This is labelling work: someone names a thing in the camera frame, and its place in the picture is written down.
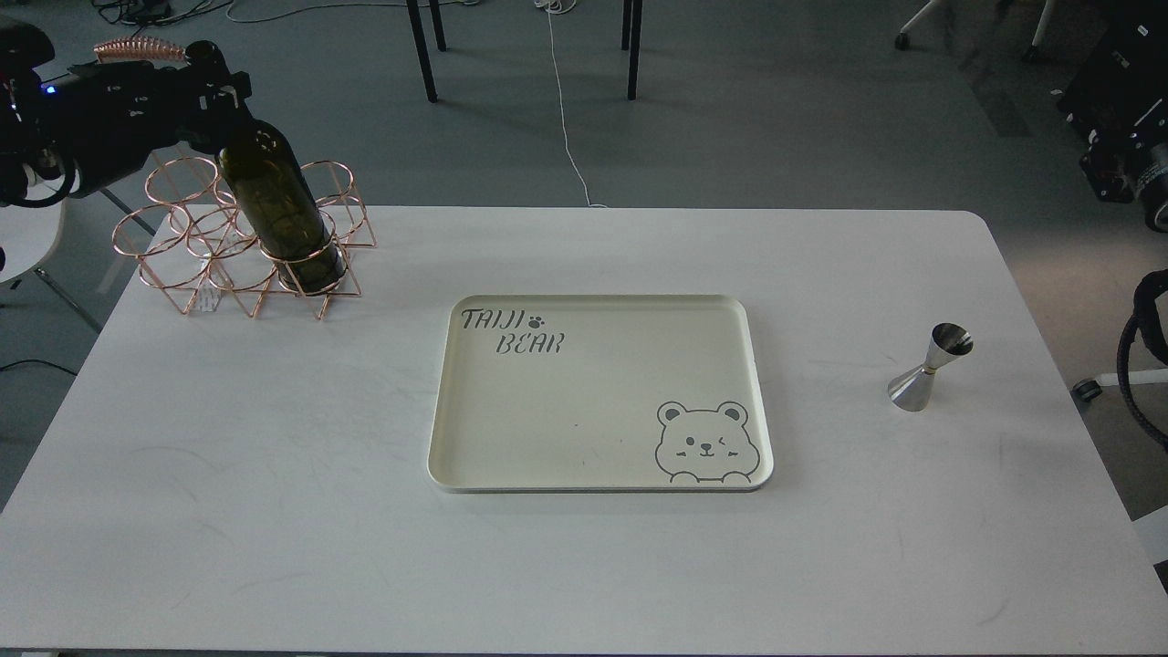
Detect black table legs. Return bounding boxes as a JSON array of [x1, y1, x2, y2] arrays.
[[406, 0, 645, 103]]

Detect copper wire bottle rack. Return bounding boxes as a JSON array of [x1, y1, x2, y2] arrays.
[[114, 148, 377, 319]]

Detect cream bear serving tray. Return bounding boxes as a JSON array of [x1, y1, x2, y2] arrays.
[[427, 295, 776, 492]]

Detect steel double jigger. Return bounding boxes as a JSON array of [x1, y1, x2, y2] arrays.
[[887, 323, 975, 412]]

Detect black equipment case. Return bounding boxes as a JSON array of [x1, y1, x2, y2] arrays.
[[1057, 1, 1167, 145]]

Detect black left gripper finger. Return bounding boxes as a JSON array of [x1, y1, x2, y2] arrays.
[[174, 109, 243, 155], [183, 40, 252, 120]]

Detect dark green wine bottle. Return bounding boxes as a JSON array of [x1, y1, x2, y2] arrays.
[[217, 117, 346, 296]]

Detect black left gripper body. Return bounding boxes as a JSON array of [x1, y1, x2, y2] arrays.
[[41, 64, 197, 198]]

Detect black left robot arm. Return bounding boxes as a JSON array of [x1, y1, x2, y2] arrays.
[[1, 16, 252, 208]]

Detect white floor cable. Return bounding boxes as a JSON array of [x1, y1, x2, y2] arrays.
[[534, 0, 609, 209]]

